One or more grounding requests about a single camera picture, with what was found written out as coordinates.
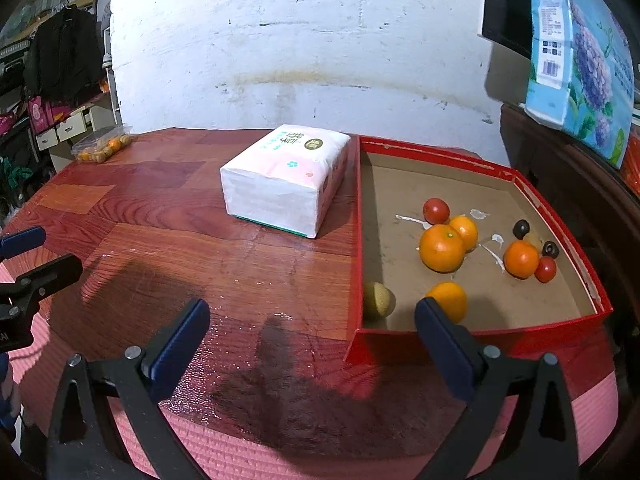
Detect tan round longan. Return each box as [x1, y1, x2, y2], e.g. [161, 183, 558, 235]
[363, 281, 397, 320]

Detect large red tomato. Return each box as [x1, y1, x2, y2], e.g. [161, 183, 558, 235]
[423, 198, 451, 225]

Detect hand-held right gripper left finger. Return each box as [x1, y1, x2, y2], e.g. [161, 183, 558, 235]
[46, 298, 211, 480]

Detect pink ribbed mat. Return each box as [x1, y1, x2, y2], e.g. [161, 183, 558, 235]
[0, 260, 618, 480]

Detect pink bags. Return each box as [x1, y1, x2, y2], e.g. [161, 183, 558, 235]
[27, 95, 58, 133]

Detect small red tomato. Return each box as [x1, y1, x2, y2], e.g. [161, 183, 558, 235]
[534, 257, 558, 284]

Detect clear plastic fruit container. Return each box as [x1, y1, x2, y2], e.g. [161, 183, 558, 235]
[70, 124, 133, 164]

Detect large orange mandarin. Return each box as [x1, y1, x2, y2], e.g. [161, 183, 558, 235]
[419, 224, 467, 274]

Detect orange plastic bag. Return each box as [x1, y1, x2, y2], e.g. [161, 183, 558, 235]
[620, 125, 640, 191]

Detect black hanging jacket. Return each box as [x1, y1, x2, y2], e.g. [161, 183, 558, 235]
[22, 4, 103, 103]

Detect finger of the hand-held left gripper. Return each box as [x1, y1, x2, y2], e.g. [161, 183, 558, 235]
[0, 226, 47, 261]
[0, 254, 83, 311]

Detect small smooth orange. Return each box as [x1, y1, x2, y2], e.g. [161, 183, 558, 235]
[449, 215, 479, 253]
[426, 282, 468, 324]

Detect green plant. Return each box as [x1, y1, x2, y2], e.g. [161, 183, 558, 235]
[0, 157, 33, 196]

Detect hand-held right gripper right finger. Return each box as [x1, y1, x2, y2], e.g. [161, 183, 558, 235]
[414, 297, 581, 480]

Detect pink white tissue pack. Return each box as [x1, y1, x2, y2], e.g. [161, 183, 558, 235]
[220, 124, 351, 239]

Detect red cardboard box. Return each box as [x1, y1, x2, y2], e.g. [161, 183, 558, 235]
[344, 135, 613, 367]

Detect blue floral package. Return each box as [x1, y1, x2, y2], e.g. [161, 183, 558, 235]
[525, 0, 636, 170]

